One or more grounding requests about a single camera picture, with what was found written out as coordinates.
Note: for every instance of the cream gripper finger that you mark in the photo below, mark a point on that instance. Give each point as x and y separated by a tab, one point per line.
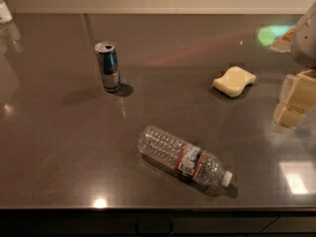
297	99

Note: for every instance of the redbull can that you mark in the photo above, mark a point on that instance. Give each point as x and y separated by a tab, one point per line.
108	65

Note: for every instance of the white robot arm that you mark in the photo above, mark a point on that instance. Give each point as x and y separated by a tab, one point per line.
300	42

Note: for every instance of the yellow sponge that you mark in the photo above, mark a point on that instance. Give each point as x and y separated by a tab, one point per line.
233	82

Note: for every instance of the clear plastic water bottle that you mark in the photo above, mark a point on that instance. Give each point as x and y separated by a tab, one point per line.
187	159

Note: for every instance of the white object at table corner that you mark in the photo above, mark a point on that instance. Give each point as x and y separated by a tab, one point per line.
5	14

